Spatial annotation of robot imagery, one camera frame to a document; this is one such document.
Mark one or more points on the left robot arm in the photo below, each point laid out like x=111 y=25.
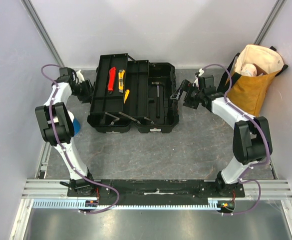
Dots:
x=57 y=127

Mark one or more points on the blue cable duct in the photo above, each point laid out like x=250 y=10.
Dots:
x=84 y=204

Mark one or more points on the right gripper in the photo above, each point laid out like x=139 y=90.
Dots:
x=186 y=92

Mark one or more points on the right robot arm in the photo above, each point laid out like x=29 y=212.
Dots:
x=252 y=143

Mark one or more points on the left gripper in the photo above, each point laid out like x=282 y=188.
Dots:
x=89 y=92

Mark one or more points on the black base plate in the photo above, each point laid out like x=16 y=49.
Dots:
x=189 y=188

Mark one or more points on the yellow canvas tote bag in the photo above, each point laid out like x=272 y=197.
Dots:
x=252 y=71

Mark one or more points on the hammer with metal shaft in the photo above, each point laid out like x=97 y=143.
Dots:
x=158 y=84

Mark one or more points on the blue tape roll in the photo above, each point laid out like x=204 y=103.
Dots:
x=75 y=122

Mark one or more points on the black plastic toolbox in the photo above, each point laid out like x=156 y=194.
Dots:
x=109 y=114

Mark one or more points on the yellow handled screwdriver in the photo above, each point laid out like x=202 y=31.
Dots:
x=126 y=94

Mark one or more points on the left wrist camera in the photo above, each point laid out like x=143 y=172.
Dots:
x=79 y=77

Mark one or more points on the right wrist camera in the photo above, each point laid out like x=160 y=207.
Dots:
x=198 y=74

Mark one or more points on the yellow utility knife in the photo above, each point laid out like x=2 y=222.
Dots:
x=121 y=80

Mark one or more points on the aluminium frame rail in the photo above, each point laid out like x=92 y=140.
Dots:
x=266 y=189

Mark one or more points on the red handled pliers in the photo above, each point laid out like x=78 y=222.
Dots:
x=111 y=81

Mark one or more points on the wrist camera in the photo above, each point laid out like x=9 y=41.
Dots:
x=79 y=77
x=198 y=74

